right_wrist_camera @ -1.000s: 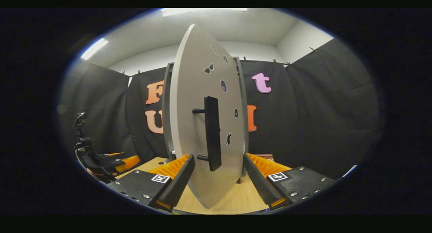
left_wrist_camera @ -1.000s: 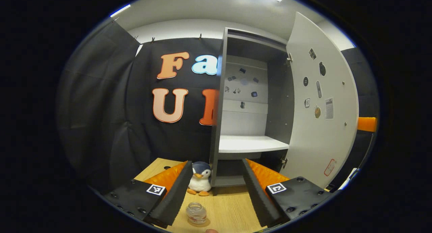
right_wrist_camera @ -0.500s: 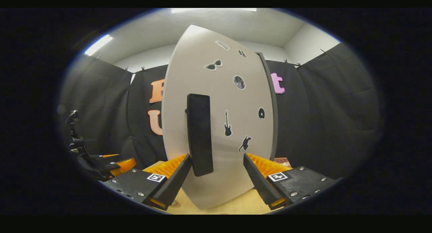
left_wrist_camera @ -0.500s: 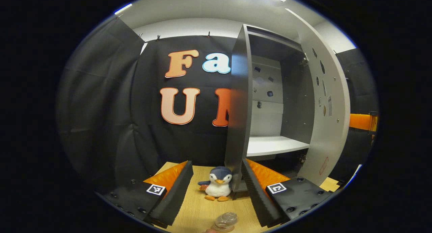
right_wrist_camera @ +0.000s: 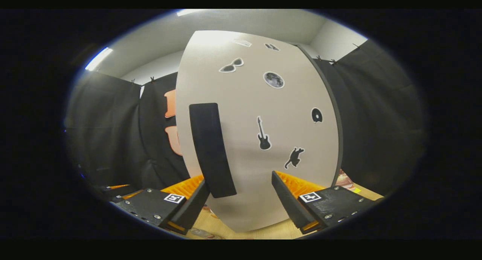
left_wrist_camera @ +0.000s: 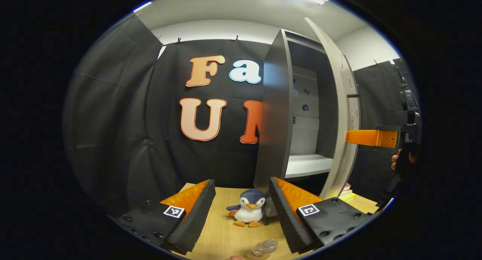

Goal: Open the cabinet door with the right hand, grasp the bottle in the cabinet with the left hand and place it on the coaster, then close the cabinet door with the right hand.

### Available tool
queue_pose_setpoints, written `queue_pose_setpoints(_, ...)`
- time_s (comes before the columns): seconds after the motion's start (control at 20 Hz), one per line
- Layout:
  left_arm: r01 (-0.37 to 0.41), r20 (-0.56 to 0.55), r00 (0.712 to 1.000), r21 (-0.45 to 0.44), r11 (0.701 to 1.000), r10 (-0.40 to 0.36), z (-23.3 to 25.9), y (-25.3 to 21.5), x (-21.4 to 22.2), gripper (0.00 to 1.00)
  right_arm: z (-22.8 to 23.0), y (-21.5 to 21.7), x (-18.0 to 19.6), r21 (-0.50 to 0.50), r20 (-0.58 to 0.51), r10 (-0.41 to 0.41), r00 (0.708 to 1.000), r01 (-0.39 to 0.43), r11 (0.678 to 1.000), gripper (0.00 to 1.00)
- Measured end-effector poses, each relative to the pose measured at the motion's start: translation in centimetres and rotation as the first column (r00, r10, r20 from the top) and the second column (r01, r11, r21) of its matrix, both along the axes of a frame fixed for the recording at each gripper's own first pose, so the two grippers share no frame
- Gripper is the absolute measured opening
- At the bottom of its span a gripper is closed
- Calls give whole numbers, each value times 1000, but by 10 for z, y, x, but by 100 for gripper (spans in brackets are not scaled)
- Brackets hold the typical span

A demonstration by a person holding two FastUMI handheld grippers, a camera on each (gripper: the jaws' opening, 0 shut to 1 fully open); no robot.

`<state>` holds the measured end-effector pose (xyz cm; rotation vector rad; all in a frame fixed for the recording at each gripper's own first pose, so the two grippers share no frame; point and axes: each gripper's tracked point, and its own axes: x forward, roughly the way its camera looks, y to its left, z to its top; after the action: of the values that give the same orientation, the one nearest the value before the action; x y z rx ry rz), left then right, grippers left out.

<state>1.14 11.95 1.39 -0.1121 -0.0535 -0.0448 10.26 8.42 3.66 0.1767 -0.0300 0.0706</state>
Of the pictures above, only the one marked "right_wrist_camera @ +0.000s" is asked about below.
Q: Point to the grey cabinet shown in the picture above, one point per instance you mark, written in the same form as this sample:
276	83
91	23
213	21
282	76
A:
340	128

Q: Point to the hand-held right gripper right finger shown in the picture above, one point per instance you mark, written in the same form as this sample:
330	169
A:
288	203

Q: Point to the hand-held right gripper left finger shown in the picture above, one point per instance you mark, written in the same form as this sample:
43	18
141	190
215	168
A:
188	211

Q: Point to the red white book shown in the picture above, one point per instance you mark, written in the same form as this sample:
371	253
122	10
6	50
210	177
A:
343	181

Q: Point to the white cabinet door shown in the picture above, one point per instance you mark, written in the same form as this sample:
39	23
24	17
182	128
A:
241	139

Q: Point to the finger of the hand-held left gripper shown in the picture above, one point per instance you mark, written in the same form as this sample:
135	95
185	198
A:
115	191
131	195

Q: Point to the black backdrop cloth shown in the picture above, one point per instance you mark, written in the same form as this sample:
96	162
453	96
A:
109	132

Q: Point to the long ceiling light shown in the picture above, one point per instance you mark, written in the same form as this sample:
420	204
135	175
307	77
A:
98	58

